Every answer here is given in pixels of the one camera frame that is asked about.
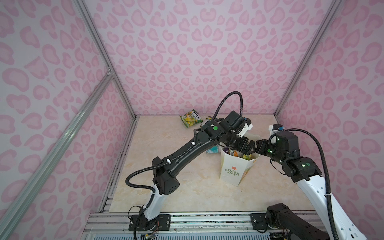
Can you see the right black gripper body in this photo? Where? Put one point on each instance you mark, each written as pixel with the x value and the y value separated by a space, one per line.
pixel 278 155

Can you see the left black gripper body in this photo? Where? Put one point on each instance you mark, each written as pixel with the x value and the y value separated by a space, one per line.
pixel 239 144

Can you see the orange Fox's fruit bag bottom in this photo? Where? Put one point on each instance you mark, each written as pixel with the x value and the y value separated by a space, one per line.
pixel 235 153

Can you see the white paper bag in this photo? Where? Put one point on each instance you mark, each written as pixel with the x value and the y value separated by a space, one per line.
pixel 234 169

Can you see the teal white snack bag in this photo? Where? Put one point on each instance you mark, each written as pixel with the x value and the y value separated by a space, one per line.
pixel 213 150

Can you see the green white snack bag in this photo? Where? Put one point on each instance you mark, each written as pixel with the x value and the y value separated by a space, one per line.
pixel 206 120

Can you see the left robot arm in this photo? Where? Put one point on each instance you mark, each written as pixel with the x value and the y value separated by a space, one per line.
pixel 229 131

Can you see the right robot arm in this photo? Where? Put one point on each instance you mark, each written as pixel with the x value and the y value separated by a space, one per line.
pixel 315 184

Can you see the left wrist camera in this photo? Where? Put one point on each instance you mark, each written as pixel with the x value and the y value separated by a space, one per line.
pixel 238 124

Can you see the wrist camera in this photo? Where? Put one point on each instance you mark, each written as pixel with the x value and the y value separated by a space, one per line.
pixel 238 124
pixel 273 130

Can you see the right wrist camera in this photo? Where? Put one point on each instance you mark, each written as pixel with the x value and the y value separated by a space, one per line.
pixel 273 130

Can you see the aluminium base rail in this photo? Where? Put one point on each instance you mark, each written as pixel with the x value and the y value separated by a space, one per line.
pixel 183 226

